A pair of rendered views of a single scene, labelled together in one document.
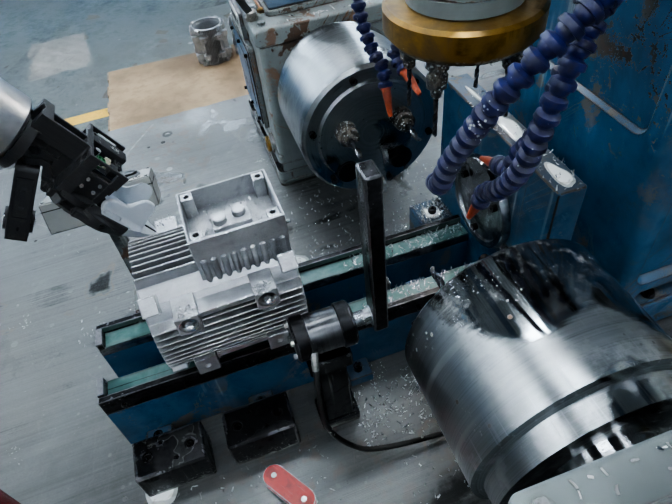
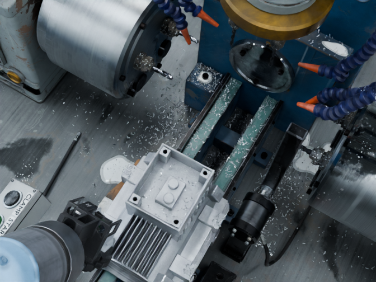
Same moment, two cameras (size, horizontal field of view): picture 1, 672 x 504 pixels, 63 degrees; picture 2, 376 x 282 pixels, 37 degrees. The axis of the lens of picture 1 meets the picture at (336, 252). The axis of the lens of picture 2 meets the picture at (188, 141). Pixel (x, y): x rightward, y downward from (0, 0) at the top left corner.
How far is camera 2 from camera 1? 0.65 m
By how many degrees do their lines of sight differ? 34
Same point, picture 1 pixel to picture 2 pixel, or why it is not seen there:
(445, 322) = (349, 180)
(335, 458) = (259, 274)
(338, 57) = (116, 9)
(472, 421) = not seen: outside the picture
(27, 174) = not seen: hidden behind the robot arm
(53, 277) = not seen: outside the picture
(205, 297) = (184, 250)
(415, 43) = (280, 36)
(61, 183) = (94, 257)
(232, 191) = (149, 171)
